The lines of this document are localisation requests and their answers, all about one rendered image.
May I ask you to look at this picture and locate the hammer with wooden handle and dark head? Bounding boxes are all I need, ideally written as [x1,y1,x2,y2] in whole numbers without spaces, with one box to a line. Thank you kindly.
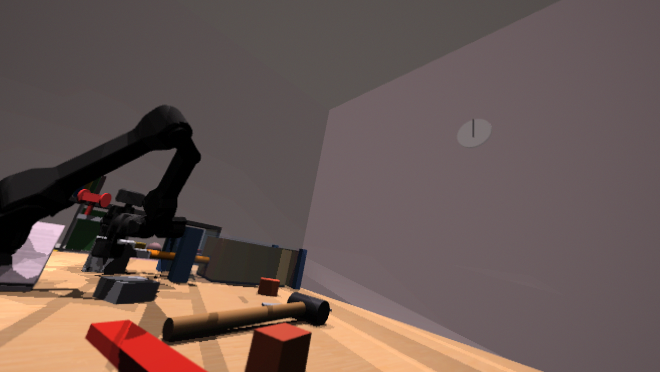
[162,292,330,341]

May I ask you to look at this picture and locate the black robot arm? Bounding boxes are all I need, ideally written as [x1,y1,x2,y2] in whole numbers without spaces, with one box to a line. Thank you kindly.
[0,105,201,254]

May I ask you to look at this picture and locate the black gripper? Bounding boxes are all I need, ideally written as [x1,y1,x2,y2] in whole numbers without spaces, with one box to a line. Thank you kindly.
[91,188,146,259]

